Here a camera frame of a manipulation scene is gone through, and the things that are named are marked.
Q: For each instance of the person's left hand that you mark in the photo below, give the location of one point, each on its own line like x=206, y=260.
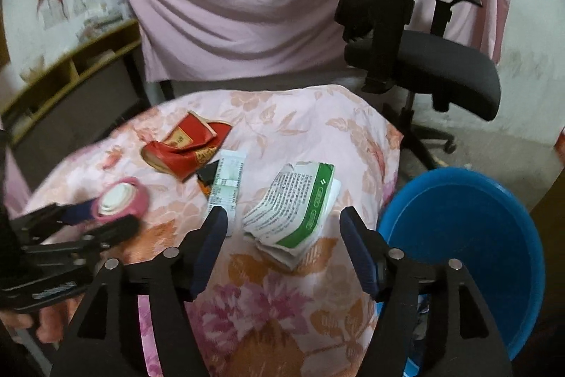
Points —
x=44, y=324

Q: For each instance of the pink round container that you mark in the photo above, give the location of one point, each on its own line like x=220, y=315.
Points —
x=137, y=196

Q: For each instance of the green and white paper package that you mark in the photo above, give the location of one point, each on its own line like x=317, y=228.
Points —
x=291, y=209

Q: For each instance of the blue plastic basin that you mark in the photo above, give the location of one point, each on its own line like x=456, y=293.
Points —
x=463, y=235

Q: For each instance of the floral blanket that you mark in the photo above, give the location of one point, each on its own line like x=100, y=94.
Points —
x=291, y=129

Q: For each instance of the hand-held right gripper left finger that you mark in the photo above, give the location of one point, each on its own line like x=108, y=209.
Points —
x=207, y=244

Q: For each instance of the stack of books and papers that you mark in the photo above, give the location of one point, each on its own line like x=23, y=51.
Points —
x=101, y=23

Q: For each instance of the black office chair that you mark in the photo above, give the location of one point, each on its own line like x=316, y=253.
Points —
x=432, y=68

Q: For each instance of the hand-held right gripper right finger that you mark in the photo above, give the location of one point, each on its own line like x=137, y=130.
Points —
x=359, y=253

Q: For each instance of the wooden desk with shelf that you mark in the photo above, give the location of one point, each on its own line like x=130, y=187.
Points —
x=79, y=94

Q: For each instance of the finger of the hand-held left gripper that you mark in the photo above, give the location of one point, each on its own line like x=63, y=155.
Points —
x=106, y=233
x=62, y=214

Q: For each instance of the black and orange wrapper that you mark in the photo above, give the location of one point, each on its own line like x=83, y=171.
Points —
x=206, y=176

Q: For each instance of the red packet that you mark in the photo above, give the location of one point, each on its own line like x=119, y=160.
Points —
x=181, y=143

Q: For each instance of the white green packet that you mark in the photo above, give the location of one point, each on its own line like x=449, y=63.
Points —
x=227, y=178

